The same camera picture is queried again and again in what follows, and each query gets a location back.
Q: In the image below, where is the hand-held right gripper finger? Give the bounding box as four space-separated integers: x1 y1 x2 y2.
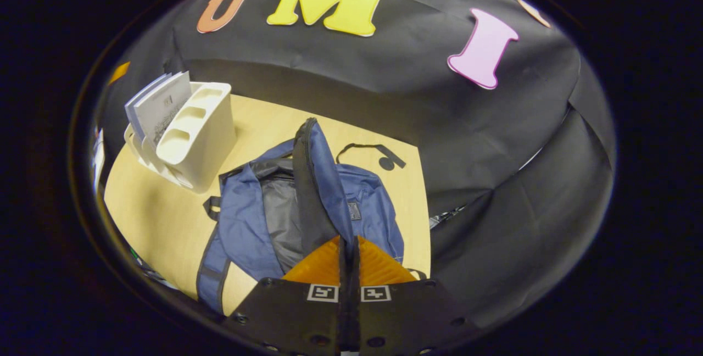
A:
350 234 485 356
221 234 352 356

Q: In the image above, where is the white book with black print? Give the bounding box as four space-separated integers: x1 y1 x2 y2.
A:
134 71 193 148

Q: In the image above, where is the white bookshelf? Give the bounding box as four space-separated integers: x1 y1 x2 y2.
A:
123 73 238 195

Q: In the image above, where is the blue schoolbag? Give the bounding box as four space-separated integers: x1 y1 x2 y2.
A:
196 117 408 315

